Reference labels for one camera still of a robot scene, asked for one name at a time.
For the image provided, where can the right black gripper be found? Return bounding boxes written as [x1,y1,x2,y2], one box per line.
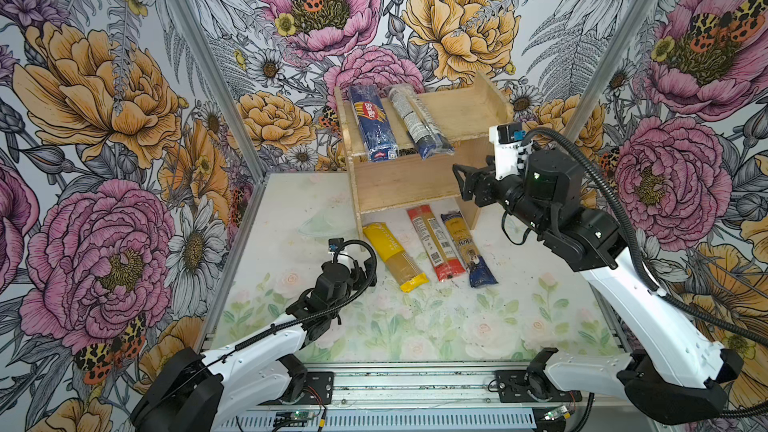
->
[452,156,554,234]

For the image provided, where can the clear blue-end spaghetti bag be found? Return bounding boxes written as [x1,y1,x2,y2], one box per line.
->
[388,83,454,160]

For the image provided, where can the yellow blue spaghetti bag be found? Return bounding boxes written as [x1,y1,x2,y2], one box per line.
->
[440,211,498,288]

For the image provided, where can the blue Barilla pasta box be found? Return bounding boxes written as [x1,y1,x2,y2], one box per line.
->
[347,84,399,162]

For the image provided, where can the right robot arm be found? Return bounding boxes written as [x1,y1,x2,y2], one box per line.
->
[452,150,743,425]

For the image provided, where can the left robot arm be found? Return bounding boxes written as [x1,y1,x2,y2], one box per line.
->
[130,241,378,431]

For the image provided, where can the wooden two-tier shelf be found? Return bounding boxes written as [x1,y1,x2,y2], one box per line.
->
[334,75,512,229]

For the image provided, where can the red spaghetti bag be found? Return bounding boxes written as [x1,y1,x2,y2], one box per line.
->
[407,205,465,282]

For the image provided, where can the left green circuit board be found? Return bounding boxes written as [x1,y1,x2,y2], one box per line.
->
[272,411,316,429]

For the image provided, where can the green circuit board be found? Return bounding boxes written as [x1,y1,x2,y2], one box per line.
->
[542,405,571,421]
[272,411,316,429]

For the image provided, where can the right green circuit board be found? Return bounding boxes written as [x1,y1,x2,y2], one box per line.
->
[542,405,571,421]

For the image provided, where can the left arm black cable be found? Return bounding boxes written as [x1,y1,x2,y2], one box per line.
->
[197,238,378,367]

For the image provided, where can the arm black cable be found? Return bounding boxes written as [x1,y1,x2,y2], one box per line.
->
[197,238,378,367]
[520,125,768,421]

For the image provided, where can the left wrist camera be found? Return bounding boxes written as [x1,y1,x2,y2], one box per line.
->
[328,238,344,253]

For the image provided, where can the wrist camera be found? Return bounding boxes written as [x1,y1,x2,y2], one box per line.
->
[328,238,344,253]
[489,122,531,181]

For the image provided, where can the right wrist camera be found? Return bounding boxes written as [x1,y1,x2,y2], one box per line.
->
[489,122,531,181]

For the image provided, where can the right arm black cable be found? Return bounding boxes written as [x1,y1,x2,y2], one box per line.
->
[520,125,768,421]

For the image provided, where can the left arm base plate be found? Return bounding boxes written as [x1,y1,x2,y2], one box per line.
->
[263,371,335,406]

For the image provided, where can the aluminium front rail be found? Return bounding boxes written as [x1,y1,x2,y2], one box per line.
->
[157,362,670,412]

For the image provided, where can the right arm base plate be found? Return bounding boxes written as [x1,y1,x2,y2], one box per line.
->
[493,369,582,403]

